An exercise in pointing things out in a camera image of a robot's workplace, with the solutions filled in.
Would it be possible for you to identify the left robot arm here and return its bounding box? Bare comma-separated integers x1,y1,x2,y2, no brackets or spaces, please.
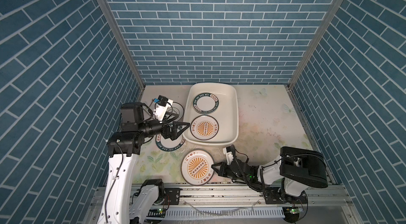
97,96,190,224

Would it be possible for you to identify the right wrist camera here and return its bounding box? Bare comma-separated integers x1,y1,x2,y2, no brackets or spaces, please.
223,146,234,165

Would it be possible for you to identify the orange sunburst plate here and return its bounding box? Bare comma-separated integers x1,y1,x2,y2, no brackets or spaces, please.
181,150,214,186
190,115,219,140

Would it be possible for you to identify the white plastic bin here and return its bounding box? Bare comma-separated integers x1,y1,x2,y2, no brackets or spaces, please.
183,83,239,146

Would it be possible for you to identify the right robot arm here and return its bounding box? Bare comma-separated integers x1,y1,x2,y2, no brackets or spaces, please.
211,145,328,204

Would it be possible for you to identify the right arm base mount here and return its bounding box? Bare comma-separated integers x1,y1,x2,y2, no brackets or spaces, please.
263,187,308,205

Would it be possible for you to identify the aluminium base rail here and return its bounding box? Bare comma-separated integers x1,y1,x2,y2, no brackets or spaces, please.
83,182,362,224

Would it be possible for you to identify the white plate thin dark rim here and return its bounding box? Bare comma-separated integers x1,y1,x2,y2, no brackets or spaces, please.
168,102,185,121

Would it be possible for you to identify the green lettered rim plate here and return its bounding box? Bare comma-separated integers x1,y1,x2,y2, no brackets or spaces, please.
155,134,186,152
192,92,219,115

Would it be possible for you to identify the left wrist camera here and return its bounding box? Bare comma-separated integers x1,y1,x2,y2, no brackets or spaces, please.
152,96,173,121

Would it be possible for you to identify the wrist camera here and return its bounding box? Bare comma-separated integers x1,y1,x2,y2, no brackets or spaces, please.
223,146,234,165
152,96,173,121

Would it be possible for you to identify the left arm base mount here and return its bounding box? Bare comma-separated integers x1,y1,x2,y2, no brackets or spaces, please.
154,188,181,206

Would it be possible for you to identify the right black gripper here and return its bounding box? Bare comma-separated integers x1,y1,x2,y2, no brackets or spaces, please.
209,162,249,184

